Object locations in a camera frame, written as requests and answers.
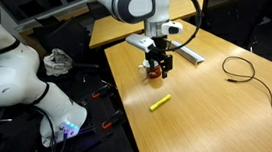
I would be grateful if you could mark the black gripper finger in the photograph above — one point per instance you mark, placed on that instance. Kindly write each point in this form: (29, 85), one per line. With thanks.
(166, 64)
(151, 59)

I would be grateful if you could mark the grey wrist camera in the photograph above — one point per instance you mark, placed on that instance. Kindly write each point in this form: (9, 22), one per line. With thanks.
(140, 41)

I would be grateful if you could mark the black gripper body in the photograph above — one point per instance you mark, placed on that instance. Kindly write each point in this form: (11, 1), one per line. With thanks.
(160, 44)

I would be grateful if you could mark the black clamp with orange tip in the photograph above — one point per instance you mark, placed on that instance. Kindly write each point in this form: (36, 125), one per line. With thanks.
(100, 92)
(111, 119)

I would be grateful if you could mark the crumpled grey cloth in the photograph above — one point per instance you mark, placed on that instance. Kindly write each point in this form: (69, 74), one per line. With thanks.
(57, 62)

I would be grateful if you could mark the black mesh office chair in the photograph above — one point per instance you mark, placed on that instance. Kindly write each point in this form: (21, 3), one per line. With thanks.
(230, 13)

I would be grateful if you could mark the aluminium angle bar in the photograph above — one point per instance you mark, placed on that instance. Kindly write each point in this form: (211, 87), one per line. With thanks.
(191, 54)

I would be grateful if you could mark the black robot stand platform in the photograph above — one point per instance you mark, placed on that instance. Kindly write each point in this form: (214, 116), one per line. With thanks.
(93, 150)

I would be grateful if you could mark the yellow marker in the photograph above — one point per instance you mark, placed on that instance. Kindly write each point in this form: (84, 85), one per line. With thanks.
(160, 102)

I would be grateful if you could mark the long wooden table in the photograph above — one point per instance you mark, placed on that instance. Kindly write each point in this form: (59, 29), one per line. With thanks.
(111, 29)

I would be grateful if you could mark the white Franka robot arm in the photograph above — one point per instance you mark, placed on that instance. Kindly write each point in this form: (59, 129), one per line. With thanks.
(9, 78)

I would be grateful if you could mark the black padded chair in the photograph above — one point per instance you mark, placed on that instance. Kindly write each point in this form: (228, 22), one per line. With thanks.
(67, 37)

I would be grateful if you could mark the red and white mug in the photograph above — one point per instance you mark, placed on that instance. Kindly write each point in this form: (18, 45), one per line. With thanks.
(154, 72)

